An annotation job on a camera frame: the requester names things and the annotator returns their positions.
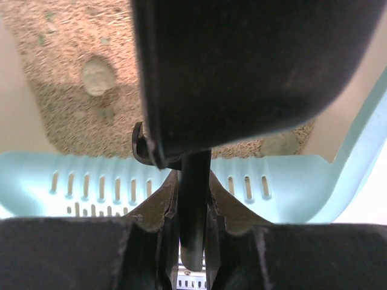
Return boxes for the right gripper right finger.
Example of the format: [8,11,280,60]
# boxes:
[205,175,386,289]

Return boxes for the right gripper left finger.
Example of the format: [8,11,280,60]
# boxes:
[1,171,179,289]

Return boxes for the black litter scoop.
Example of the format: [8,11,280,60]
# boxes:
[131,1,386,271]

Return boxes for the grey litter clump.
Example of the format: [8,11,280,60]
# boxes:
[260,131,299,156]
[81,56,117,97]

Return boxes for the teal litter box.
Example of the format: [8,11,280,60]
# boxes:
[0,18,387,224]

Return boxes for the perforated cable tray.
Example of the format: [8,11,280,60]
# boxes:
[177,266,207,289]

